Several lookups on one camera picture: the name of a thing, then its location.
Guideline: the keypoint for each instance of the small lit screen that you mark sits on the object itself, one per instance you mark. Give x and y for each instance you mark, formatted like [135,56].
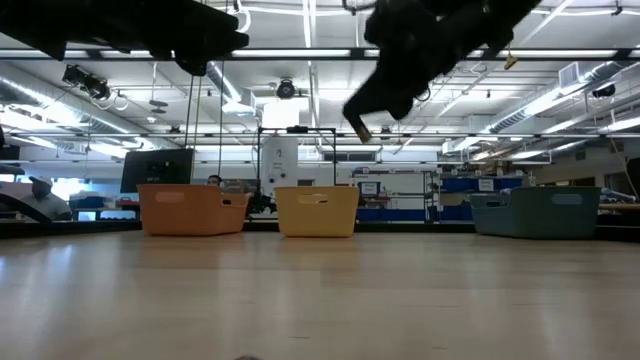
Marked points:
[369,188]

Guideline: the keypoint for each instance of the silver air duct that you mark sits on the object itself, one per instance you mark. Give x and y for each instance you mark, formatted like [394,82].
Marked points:
[495,150]

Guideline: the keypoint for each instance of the blue workbench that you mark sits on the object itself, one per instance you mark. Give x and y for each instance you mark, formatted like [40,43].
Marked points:
[95,202]

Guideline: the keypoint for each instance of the thin black stand frame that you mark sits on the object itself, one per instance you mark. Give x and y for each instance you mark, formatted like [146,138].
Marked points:
[258,165]

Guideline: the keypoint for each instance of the blue storage bin shelf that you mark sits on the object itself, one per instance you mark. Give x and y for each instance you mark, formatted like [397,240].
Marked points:
[460,185]

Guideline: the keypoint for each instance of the black floor equipment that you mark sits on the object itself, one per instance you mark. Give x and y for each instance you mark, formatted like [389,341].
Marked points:
[261,204]

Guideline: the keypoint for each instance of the black ceiling dome camera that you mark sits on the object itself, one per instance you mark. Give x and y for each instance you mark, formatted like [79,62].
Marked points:
[286,89]

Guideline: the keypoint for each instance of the black computer monitor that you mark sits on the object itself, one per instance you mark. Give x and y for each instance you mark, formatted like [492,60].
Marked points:
[157,170]

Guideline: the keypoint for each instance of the black ceiling spotlight cluster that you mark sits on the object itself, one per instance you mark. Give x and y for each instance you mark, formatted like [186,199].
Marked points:
[85,80]

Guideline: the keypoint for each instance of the yellow plastic bin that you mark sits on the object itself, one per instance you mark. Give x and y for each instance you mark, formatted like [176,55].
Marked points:
[317,215]

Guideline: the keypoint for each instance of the yellow hanging tag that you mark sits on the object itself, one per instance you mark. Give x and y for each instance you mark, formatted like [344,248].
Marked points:
[510,63]

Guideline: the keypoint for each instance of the white cabinet machine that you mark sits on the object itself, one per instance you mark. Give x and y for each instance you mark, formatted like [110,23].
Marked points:
[280,165]

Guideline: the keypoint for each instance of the person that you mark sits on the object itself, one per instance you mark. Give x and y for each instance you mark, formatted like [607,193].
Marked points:
[47,205]
[215,180]

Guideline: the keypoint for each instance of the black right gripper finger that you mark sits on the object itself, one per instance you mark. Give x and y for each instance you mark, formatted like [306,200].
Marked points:
[365,102]
[401,107]

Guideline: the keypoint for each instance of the teal plastic bin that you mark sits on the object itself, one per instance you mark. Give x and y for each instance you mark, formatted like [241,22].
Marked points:
[535,215]

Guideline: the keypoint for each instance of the silver ceiling duct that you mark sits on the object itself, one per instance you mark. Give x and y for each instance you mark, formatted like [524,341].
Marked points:
[222,82]

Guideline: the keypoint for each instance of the black office chair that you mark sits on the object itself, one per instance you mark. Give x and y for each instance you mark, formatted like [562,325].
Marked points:
[20,204]

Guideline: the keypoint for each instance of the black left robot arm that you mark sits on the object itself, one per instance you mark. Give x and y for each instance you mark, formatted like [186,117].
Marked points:
[75,20]

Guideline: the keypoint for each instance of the black aluminium table frame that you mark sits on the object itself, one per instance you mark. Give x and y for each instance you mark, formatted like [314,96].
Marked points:
[425,227]

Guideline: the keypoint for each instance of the orange plastic bin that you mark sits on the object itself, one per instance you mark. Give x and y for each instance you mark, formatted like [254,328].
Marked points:
[190,210]

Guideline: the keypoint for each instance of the blue cabinet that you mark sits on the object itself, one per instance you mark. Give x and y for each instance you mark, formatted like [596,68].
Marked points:
[400,215]

